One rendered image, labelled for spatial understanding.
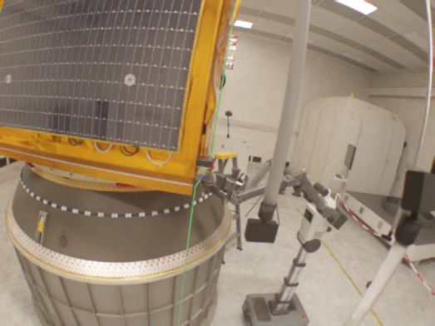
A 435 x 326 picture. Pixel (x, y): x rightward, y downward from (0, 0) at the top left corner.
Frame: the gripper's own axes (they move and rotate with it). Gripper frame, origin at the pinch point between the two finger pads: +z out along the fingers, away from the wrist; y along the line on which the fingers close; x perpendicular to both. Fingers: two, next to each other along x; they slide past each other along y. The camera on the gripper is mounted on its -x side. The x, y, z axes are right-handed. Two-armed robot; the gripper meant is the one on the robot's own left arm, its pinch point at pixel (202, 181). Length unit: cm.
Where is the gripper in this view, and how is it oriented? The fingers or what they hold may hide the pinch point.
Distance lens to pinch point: 144.2
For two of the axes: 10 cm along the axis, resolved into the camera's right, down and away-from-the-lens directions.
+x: -3.0, 9.0, 3.3
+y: -5.5, 1.2, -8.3
